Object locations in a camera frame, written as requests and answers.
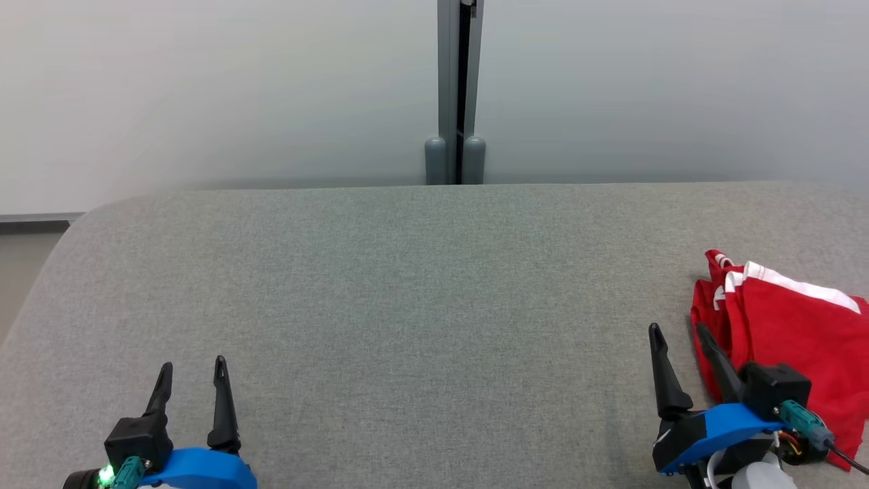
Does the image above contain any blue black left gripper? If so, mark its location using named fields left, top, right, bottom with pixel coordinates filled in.
left=138, top=355, right=259, bottom=489

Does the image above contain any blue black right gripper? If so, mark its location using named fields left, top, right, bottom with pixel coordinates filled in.
left=648, top=323, right=783, bottom=476

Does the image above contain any red garment wide white band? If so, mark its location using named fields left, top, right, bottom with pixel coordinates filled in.
left=725, top=261, right=869, bottom=471

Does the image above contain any grey baseboard strip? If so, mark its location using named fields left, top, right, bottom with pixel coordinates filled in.
left=0, top=213, right=86, bottom=236

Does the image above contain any grey rounded post foot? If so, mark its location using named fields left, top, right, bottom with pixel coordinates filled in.
left=461, top=135, right=487, bottom=185
left=424, top=137, right=449, bottom=186

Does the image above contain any grey partition post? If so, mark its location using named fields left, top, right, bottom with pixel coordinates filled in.
left=437, top=0, right=485, bottom=185

